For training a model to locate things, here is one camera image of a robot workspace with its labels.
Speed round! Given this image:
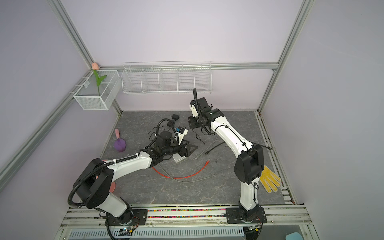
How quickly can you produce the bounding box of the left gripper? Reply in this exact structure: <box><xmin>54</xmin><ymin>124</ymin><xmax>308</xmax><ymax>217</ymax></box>
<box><xmin>162</xmin><ymin>139</ymin><xmax>198</xmax><ymax>158</ymax></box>

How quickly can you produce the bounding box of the white network switch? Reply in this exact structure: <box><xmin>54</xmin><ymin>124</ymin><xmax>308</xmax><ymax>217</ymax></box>
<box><xmin>172</xmin><ymin>154</ymin><xmax>186</xmax><ymax>163</ymax></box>

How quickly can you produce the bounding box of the red ethernet cable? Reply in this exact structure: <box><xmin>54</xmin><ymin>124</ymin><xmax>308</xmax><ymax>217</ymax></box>
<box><xmin>151</xmin><ymin>160</ymin><xmax>211</xmax><ymax>180</ymax></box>

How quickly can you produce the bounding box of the black thin power cable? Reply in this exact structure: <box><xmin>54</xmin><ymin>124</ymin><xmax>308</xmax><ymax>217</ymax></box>
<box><xmin>148</xmin><ymin>119</ymin><xmax>181</xmax><ymax>142</ymax></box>

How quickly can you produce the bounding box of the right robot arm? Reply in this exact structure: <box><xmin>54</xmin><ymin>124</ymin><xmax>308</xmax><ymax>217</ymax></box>
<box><xmin>189</xmin><ymin>88</ymin><xmax>265</xmax><ymax>211</ymax></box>

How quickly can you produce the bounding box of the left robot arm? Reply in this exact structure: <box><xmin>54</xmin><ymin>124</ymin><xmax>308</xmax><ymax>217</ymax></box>
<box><xmin>68</xmin><ymin>125</ymin><xmax>197</xmax><ymax>225</ymax></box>

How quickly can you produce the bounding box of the pink watering can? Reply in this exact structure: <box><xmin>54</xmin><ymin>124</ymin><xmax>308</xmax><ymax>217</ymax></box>
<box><xmin>103</xmin><ymin>160</ymin><xmax>116</xmax><ymax>193</ymax></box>

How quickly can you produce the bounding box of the yellow work glove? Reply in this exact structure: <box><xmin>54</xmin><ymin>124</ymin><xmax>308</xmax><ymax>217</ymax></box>
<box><xmin>260</xmin><ymin>166</ymin><xmax>281</xmax><ymax>194</ymax></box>

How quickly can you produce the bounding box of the white mesh box basket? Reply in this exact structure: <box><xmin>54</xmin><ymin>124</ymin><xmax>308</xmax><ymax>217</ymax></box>
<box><xmin>74</xmin><ymin>70</ymin><xmax>122</xmax><ymax>111</ymax></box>

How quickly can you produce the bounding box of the artificial tulip flower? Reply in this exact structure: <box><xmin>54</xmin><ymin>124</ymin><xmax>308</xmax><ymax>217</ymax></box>
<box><xmin>92</xmin><ymin>63</ymin><xmax>107</xmax><ymax>97</ymax></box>

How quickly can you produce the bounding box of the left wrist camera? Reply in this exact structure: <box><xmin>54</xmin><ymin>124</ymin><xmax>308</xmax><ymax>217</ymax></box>
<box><xmin>175</xmin><ymin>127</ymin><xmax>188</xmax><ymax>146</ymax></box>

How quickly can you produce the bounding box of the thick black cable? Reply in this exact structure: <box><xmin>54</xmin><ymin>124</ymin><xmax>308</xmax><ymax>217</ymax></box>
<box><xmin>204</xmin><ymin>141</ymin><xmax>274</xmax><ymax>156</ymax></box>

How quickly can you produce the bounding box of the white wire shelf basket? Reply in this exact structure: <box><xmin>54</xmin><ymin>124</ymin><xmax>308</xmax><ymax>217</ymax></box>
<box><xmin>121</xmin><ymin>61</ymin><xmax>213</xmax><ymax>94</ymax></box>

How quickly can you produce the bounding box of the purple trowel pink handle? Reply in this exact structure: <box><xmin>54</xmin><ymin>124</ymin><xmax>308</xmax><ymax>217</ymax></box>
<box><xmin>114</xmin><ymin>129</ymin><xmax>126</xmax><ymax>153</ymax></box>

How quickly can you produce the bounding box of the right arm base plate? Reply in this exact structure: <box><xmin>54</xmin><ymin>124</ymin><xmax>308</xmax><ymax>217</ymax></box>
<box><xmin>224</xmin><ymin>205</ymin><xmax>267</xmax><ymax>224</ymax></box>

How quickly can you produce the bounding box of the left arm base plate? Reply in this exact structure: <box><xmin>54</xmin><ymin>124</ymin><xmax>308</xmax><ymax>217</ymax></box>
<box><xmin>106</xmin><ymin>209</ymin><xmax>148</xmax><ymax>226</ymax></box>

